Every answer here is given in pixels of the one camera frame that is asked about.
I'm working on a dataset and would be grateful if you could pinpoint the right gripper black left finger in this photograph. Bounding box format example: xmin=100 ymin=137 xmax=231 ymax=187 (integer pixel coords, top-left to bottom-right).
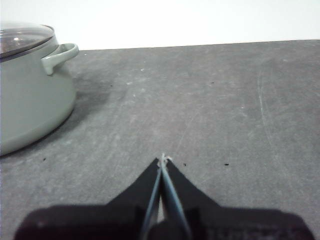
xmin=13 ymin=156 xmax=163 ymax=240

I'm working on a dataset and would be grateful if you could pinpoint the glass lid with green knob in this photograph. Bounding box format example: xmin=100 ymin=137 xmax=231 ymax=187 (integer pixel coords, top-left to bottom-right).
xmin=0 ymin=23 xmax=56 ymax=61

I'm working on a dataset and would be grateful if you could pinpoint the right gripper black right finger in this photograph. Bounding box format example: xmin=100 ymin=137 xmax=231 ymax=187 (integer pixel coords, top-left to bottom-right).
xmin=161 ymin=156 xmax=315 ymax=240

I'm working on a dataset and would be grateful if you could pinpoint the pale green electric pot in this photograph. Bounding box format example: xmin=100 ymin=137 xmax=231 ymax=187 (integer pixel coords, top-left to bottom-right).
xmin=0 ymin=42 xmax=80 ymax=157

